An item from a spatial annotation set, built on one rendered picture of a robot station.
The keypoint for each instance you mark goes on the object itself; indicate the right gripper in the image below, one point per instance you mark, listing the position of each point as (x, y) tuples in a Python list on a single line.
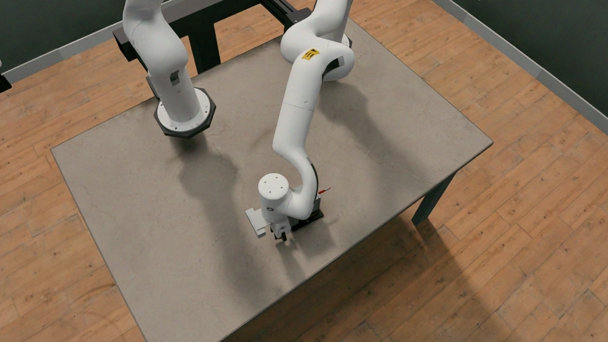
[(4, 84)]

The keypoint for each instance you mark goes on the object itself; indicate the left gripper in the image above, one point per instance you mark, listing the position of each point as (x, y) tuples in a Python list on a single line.
[(280, 228)]

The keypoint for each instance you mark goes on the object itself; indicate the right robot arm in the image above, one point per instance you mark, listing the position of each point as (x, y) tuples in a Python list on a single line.
[(182, 108)]

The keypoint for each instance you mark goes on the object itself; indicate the grey pencil sharpener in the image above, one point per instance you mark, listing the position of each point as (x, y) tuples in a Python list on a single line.
[(316, 213)]

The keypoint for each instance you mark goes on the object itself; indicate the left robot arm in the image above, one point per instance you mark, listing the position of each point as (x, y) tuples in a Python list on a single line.
[(319, 51)]

